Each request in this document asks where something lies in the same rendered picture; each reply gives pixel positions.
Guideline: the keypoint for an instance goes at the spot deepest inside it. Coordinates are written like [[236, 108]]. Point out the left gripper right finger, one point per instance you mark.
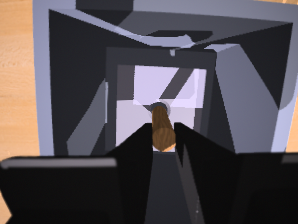
[[218, 186]]

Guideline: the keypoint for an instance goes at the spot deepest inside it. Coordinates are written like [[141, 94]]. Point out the wooden peg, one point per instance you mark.
[[162, 130]]

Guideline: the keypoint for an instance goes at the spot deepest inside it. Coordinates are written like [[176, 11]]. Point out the white flat plate with hole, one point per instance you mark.
[[139, 87]]

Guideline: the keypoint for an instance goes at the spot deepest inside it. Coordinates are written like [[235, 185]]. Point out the dark grey open box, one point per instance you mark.
[[249, 49]]

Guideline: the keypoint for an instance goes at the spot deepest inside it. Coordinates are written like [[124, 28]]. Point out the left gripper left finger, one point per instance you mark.
[[118, 186]]

